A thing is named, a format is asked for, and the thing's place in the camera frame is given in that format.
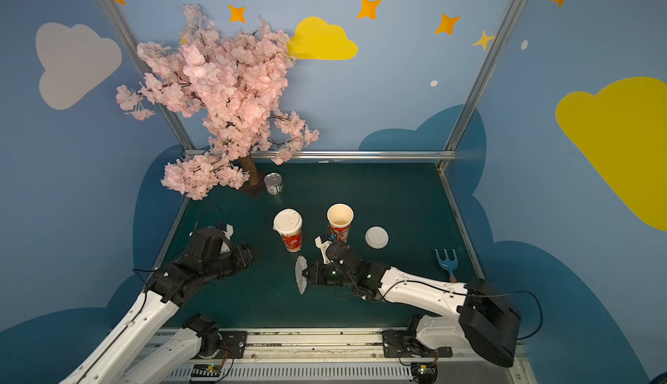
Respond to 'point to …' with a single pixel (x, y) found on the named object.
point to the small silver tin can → (274, 183)
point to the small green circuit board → (206, 370)
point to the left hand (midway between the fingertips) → (257, 250)
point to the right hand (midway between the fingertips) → (306, 270)
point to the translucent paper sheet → (300, 266)
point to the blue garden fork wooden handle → (450, 265)
